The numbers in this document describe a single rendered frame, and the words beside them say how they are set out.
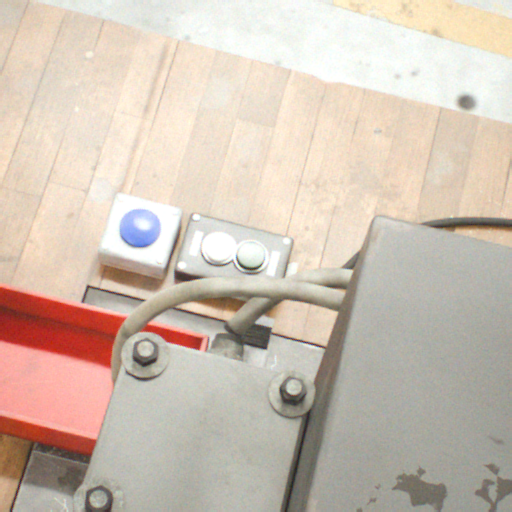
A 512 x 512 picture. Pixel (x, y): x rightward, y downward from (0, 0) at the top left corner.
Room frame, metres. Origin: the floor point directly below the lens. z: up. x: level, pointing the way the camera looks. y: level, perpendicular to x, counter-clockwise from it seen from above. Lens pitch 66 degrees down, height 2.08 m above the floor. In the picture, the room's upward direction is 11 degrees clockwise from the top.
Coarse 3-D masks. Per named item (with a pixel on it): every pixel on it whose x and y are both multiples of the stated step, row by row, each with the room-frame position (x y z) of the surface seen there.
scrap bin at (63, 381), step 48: (0, 288) 0.44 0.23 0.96; (0, 336) 0.41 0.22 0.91; (48, 336) 0.42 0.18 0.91; (96, 336) 0.42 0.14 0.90; (192, 336) 0.42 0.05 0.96; (0, 384) 0.36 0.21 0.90; (48, 384) 0.37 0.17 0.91; (96, 384) 0.38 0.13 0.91; (0, 432) 0.32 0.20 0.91; (48, 432) 0.31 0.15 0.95; (96, 432) 0.33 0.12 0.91
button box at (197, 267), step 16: (192, 224) 0.55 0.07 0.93; (208, 224) 0.55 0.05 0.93; (224, 224) 0.55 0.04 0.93; (240, 224) 0.56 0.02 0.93; (432, 224) 0.61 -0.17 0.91; (448, 224) 0.61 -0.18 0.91; (464, 224) 0.62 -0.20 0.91; (480, 224) 0.62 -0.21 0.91; (496, 224) 0.62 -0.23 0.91; (192, 240) 0.53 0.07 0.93; (240, 240) 0.54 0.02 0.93; (256, 240) 0.54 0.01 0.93; (272, 240) 0.55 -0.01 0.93; (288, 240) 0.55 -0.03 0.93; (192, 256) 0.51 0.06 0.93; (272, 256) 0.53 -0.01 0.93; (288, 256) 0.53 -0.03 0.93; (176, 272) 0.50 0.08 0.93; (192, 272) 0.50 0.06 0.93; (208, 272) 0.50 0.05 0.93; (224, 272) 0.50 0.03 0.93; (240, 272) 0.51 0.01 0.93; (256, 272) 0.51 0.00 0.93; (272, 272) 0.51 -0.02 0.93; (288, 272) 0.52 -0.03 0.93
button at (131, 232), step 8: (128, 216) 0.54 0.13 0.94; (136, 216) 0.54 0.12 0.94; (144, 216) 0.54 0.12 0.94; (152, 216) 0.55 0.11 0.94; (120, 224) 0.53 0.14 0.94; (128, 224) 0.53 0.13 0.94; (136, 224) 0.53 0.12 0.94; (144, 224) 0.53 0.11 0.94; (152, 224) 0.54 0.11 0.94; (160, 224) 0.54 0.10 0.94; (120, 232) 0.52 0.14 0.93; (128, 232) 0.52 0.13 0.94; (136, 232) 0.52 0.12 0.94; (144, 232) 0.53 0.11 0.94; (152, 232) 0.53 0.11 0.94; (160, 232) 0.53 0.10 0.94; (128, 240) 0.52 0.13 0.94; (136, 240) 0.52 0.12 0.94; (144, 240) 0.52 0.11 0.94; (152, 240) 0.52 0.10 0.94
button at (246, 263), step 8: (240, 248) 0.53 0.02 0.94; (248, 248) 0.53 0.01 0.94; (256, 248) 0.53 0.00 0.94; (240, 256) 0.52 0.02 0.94; (248, 256) 0.52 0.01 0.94; (256, 256) 0.52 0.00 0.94; (264, 256) 0.52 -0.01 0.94; (240, 264) 0.51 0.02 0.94; (248, 264) 0.51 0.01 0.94; (256, 264) 0.51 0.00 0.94
